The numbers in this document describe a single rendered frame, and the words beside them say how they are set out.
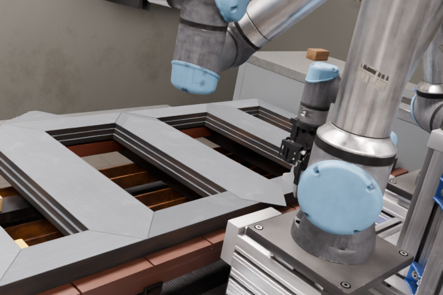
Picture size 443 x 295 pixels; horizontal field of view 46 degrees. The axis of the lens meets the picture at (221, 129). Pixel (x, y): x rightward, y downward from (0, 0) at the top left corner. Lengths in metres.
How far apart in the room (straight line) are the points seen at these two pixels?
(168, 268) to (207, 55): 0.59
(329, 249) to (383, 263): 0.11
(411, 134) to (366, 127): 1.42
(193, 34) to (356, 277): 0.47
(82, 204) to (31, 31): 2.93
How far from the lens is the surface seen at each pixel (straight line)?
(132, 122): 1.88
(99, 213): 1.27
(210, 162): 1.64
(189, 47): 0.78
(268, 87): 2.49
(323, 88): 1.30
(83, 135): 1.79
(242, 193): 1.48
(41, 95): 4.31
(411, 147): 2.15
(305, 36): 5.08
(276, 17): 0.87
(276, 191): 1.54
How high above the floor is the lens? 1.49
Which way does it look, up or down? 19 degrees down
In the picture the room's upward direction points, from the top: 11 degrees clockwise
